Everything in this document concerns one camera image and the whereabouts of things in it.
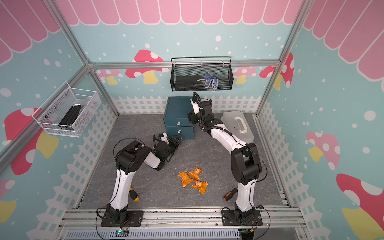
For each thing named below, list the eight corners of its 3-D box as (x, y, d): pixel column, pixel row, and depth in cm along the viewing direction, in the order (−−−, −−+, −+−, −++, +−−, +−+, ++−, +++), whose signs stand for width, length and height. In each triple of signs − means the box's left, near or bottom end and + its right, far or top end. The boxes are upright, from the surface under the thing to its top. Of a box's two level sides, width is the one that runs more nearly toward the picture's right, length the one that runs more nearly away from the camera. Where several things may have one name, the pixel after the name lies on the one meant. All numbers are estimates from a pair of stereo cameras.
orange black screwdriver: (224, 202, 81) (225, 201, 79) (221, 197, 83) (222, 196, 81) (237, 192, 84) (238, 191, 82) (234, 188, 86) (235, 186, 84)
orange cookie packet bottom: (191, 186, 86) (191, 185, 85) (197, 177, 90) (197, 176, 88) (203, 194, 84) (204, 193, 82) (209, 185, 87) (209, 183, 85)
